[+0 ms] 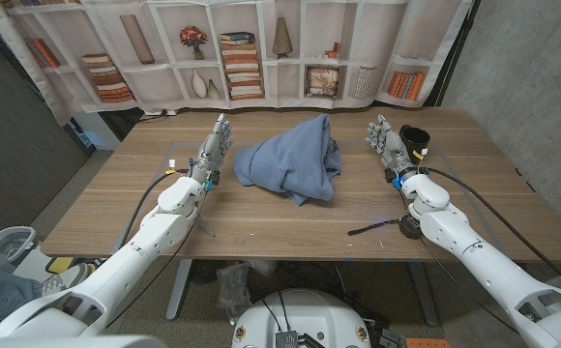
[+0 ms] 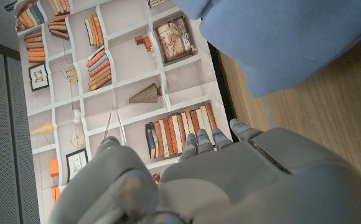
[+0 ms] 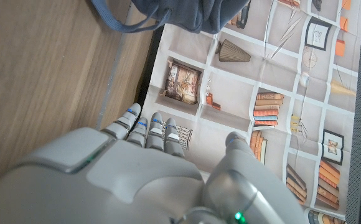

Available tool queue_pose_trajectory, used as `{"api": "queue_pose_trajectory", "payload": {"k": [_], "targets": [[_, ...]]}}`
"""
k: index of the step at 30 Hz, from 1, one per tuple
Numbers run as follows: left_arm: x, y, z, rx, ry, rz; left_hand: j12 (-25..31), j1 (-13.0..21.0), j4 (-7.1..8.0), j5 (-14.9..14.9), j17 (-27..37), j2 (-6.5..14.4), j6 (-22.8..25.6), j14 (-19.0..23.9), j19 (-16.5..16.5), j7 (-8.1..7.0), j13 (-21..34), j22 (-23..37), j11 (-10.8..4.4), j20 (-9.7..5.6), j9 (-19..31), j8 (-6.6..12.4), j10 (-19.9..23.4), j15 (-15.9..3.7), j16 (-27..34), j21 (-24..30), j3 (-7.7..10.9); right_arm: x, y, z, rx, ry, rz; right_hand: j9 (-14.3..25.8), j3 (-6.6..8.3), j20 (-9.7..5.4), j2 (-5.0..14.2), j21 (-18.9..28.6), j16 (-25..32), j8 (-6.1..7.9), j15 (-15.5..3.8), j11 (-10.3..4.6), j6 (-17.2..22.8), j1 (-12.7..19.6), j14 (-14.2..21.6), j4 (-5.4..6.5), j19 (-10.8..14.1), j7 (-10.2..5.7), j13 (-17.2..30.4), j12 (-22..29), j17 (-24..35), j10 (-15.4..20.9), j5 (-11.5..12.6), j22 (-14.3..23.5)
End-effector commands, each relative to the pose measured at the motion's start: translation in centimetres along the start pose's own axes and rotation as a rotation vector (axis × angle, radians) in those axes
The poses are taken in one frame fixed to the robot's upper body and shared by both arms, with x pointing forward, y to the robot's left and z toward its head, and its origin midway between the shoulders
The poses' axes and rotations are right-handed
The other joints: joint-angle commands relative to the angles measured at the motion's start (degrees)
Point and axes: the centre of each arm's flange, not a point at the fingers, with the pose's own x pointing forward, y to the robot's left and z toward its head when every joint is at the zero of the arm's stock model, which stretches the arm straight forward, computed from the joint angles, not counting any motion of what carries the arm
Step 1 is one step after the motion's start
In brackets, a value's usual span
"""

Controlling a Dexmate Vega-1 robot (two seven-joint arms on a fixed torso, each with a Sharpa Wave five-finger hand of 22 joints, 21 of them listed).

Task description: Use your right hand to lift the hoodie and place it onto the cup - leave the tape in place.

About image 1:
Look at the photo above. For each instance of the blue hoodie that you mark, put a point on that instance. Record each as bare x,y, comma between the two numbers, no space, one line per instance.
290,159

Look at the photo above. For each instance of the printed bookshelf backdrop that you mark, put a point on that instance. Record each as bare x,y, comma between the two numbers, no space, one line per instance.
271,82

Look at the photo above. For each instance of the yellow black floor object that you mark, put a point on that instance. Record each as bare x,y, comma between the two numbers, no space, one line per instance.
60,265

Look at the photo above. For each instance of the person leg in jeans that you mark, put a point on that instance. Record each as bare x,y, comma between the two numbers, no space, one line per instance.
0,290

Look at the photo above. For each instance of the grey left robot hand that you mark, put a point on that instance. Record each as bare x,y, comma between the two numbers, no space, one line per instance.
210,154

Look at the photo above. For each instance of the orange box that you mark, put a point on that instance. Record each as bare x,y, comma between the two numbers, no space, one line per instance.
428,343

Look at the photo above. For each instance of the grey white sneaker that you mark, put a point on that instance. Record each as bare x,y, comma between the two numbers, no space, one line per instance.
65,279

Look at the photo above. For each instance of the black cup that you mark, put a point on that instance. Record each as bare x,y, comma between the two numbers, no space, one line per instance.
416,142

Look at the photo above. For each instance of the clear plastic bag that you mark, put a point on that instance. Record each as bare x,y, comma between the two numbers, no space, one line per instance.
232,287

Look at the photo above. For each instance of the white power strip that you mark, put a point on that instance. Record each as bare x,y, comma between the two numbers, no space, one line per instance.
157,112

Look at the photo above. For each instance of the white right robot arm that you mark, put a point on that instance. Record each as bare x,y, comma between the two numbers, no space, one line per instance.
493,275

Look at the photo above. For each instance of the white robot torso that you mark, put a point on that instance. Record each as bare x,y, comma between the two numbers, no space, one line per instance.
304,314

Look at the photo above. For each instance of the grey table leg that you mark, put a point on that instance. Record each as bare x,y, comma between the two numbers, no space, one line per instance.
423,295
179,290

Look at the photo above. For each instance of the black tape measure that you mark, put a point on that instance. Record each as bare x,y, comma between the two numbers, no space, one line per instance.
408,228

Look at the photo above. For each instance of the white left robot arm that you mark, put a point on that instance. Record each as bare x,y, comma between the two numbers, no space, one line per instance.
155,237

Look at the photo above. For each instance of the white grey plastic bin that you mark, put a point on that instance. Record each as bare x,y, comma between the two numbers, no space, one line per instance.
12,241

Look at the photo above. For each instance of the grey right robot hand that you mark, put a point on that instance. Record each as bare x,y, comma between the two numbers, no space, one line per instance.
392,147

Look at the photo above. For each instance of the white cabinet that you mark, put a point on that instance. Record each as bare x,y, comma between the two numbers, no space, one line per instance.
94,130

